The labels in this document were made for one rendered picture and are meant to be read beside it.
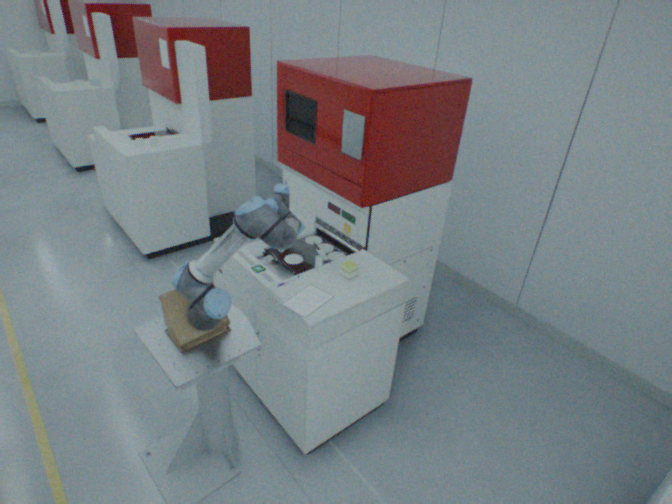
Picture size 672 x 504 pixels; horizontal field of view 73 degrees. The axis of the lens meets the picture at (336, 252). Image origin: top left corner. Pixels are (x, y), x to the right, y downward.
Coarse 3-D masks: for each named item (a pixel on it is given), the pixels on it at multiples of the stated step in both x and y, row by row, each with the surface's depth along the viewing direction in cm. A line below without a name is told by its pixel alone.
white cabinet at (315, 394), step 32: (224, 288) 260; (256, 320) 237; (384, 320) 230; (256, 352) 250; (288, 352) 217; (320, 352) 206; (352, 352) 224; (384, 352) 244; (256, 384) 265; (288, 384) 228; (320, 384) 218; (352, 384) 238; (384, 384) 261; (288, 416) 240; (320, 416) 231; (352, 416) 253
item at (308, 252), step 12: (300, 240) 267; (324, 240) 269; (276, 252) 254; (288, 252) 255; (300, 252) 255; (312, 252) 256; (288, 264) 244; (300, 264) 245; (312, 264) 245; (324, 264) 246
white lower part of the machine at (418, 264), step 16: (400, 256) 276; (416, 256) 287; (432, 256) 300; (400, 272) 284; (416, 272) 296; (432, 272) 310; (416, 288) 305; (416, 304) 315; (416, 320) 325; (400, 336) 321
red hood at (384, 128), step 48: (288, 96) 257; (336, 96) 224; (384, 96) 209; (432, 96) 230; (288, 144) 270; (336, 144) 235; (384, 144) 223; (432, 144) 248; (336, 192) 247; (384, 192) 240
